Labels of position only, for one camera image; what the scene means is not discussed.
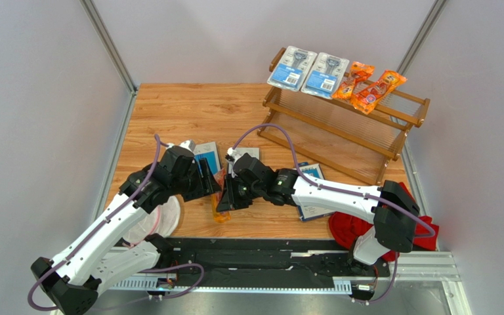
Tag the clear blister razor pack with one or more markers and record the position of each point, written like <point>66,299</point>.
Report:
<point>292,68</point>
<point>325,75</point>

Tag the red cloth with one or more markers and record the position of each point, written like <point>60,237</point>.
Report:
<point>352,227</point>

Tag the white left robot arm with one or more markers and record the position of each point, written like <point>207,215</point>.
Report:
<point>75,277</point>

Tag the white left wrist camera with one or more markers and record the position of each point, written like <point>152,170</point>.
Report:
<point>185,148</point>

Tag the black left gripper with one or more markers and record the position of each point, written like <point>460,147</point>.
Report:
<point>210,182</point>

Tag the aluminium slotted rail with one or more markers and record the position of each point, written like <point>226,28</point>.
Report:
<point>154,284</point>

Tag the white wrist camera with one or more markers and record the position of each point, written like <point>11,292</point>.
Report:
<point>230,162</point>
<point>185,148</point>

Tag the blue Harry's razor box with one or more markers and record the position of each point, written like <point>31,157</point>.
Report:
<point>310,213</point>
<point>209,151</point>
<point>250,153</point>

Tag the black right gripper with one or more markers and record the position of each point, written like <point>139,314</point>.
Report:
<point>236,191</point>

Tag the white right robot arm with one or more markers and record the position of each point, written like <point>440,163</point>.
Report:
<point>295,189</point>

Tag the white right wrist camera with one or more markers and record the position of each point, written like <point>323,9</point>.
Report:
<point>230,162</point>

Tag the wooden two-tier shelf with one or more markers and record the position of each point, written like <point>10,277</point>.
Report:
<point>334,133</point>

